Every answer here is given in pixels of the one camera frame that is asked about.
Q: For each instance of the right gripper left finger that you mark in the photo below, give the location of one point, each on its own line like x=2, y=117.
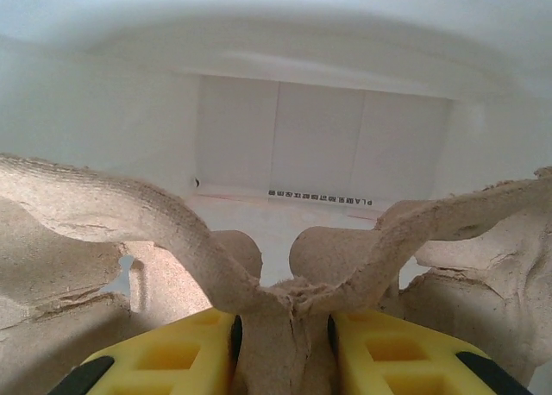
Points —
x=172, y=360

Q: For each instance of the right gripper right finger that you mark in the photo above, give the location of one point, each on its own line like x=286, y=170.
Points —
x=388, y=360

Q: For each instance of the brown pulp cup carrier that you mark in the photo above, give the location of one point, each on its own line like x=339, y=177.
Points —
x=129, y=196

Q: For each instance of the landscape print paper gift bag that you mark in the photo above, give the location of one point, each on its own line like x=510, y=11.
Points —
x=319, y=132

